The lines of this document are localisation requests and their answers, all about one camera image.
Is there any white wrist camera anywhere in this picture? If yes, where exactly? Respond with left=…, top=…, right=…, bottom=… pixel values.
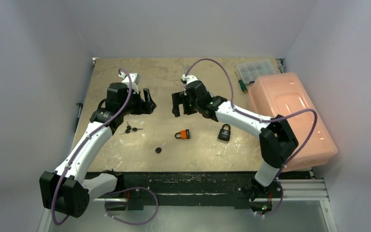
left=181, top=74, right=198, bottom=88
left=119, top=73, right=140, bottom=94

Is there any orange black padlock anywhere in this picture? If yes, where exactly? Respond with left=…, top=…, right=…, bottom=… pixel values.
left=174, top=129, right=190, bottom=139

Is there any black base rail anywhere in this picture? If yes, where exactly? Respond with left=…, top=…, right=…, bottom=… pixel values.
left=86, top=171, right=314, bottom=210

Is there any pink plastic toolbox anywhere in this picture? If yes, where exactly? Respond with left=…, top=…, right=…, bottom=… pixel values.
left=248, top=72, right=339, bottom=174

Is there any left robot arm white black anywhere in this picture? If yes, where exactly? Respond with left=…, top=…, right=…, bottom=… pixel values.
left=39, top=83, right=157, bottom=218

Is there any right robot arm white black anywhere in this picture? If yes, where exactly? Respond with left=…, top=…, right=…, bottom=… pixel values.
left=171, top=80, right=299, bottom=197

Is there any green handle screwdriver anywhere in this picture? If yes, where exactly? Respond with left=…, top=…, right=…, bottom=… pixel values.
left=234, top=72, right=248, bottom=93

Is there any small silver wrench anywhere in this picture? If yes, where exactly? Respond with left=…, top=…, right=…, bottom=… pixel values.
left=183, top=65, right=189, bottom=73

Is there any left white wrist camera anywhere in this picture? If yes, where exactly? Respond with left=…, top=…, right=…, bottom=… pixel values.
left=119, top=73, right=140, bottom=94

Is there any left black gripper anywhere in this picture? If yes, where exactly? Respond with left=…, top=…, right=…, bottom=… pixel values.
left=120, top=88, right=155, bottom=116

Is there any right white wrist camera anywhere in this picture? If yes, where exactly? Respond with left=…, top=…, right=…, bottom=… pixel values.
left=181, top=74, right=198, bottom=88

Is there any aluminium frame rail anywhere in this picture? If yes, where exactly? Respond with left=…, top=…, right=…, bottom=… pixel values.
left=280, top=179, right=328, bottom=201

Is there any single black key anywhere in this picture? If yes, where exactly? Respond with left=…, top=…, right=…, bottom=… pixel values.
left=155, top=143, right=166, bottom=154

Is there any black key bunch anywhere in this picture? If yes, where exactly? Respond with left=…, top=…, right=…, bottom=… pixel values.
left=121, top=122, right=143, bottom=135

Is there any clear plastic organizer box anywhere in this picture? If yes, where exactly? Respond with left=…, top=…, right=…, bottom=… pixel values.
left=237, top=59, right=278, bottom=85

